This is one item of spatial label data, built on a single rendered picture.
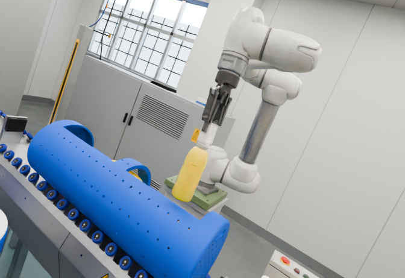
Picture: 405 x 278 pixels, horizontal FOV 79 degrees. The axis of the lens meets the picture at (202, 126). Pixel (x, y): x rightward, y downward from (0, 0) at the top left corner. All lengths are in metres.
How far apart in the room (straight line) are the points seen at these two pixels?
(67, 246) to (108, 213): 0.26
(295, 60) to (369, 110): 2.93
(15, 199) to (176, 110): 1.77
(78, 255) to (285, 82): 1.15
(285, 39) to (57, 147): 0.94
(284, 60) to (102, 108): 2.87
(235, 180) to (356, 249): 2.61
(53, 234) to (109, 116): 2.28
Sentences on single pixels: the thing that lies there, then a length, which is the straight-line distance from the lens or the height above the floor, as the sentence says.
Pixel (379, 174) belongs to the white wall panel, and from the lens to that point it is 3.70.
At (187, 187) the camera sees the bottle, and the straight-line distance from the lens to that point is 0.80.
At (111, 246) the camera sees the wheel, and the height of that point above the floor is 0.97.
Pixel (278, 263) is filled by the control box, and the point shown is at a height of 1.10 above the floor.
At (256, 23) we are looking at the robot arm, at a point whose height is 1.84.
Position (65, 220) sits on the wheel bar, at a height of 0.93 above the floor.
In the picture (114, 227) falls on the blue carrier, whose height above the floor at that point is 1.07.
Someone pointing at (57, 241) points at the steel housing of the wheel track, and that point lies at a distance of 1.19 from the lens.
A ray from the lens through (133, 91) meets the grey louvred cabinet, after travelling 3.11.
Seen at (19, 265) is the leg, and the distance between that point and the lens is 1.90.
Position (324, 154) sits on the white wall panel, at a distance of 3.61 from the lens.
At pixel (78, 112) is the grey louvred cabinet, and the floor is 0.70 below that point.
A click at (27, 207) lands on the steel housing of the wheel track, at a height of 0.86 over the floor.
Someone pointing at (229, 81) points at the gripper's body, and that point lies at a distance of 0.77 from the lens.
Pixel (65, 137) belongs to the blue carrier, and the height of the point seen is 1.20.
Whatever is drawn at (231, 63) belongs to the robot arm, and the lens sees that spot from 0.77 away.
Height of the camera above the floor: 1.60
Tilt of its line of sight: 7 degrees down
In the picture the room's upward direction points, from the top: 23 degrees clockwise
